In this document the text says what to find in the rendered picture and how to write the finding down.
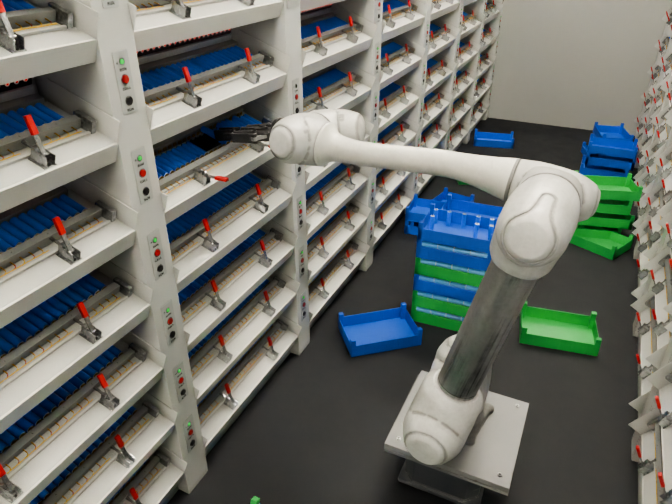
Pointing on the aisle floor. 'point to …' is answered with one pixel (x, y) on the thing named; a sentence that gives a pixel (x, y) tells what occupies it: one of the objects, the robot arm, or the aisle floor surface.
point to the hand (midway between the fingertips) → (228, 133)
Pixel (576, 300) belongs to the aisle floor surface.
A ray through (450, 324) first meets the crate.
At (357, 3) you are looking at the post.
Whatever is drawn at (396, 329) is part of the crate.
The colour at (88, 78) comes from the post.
